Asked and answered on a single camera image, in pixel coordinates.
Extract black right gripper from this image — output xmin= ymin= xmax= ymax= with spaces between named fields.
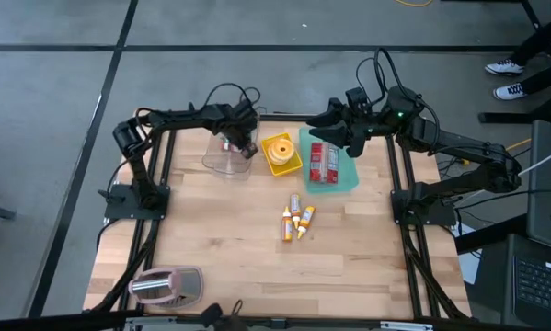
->
xmin=305 ymin=97 xmax=390 ymax=159

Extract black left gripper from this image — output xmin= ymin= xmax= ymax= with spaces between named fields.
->
xmin=219 ymin=103 xmax=260 ymax=160

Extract clear plastic bin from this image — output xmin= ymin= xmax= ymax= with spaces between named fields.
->
xmin=201 ymin=112 xmax=261 ymax=181

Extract red snack packets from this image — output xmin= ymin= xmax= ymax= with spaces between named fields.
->
xmin=308 ymin=141 xmax=340 ymax=185

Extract orange glue bottle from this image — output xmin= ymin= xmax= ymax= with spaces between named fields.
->
xmin=295 ymin=205 xmax=316 ymax=240
xmin=290 ymin=193 xmax=303 ymax=230
xmin=281 ymin=206 xmax=293 ymax=243

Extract yellow plastic basket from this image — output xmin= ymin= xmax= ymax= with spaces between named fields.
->
xmin=259 ymin=131 xmax=304 ymax=177

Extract teal translucent bin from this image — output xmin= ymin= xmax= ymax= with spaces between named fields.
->
xmin=298 ymin=126 xmax=361 ymax=195

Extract black desk foot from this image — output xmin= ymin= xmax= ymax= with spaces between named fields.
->
xmin=479 ymin=108 xmax=551 ymax=125

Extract person's white shoe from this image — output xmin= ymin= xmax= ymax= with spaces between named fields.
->
xmin=491 ymin=81 xmax=528 ymax=101
xmin=484 ymin=58 xmax=525 ymax=77

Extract person's leg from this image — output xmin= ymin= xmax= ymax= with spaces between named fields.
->
xmin=518 ymin=59 xmax=551 ymax=93
xmin=509 ymin=13 xmax=551 ymax=68

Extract dark gray monitor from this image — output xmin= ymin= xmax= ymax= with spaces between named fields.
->
xmin=527 ymin=120 xmax=551 ymax=254

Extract dark laptop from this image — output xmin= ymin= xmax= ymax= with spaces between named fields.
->
xmin=502 ymin=234 xmax=551 ymax=330

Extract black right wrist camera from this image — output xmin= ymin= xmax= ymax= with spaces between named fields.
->
xmin=345 ymin=86 xmax=371 ymax=114

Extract black metal table frame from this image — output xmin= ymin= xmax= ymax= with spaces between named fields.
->
xmin=90 ymin=101 xmax=472 ymax=323

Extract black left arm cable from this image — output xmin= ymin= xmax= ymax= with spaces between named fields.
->
xmin=134 ymin=81 xmax=262 ymax=139

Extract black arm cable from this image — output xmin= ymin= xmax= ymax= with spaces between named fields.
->
xmin=355 ymin=47 xmax=442 ymax=139
xmin=134 ymin=81 xmax=262 ymax=139

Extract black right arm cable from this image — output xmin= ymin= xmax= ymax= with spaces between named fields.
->
xmin=355 ymin=47 xmax=442 ymax=139

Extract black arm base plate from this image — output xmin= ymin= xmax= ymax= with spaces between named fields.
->
xmin=389 ymin=190 xmax=458 ymax=227
xmin=103 ymin=183 xmax=171 ymax=221

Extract black clamp with cable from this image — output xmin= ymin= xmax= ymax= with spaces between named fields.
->
xmin=200 ymin=299 xmax=253 ymax=331

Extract yellow cable with plug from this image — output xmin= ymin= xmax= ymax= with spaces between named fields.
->
xmin=458 ymin=137 xmax=533 ymax=166

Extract white cable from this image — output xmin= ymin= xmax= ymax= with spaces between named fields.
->
xmin=453 ymin=144 xmax=551 ymax=208

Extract black front rail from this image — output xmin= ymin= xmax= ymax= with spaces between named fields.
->
xmin=0 ymin=310 xmax=551 ymax=331

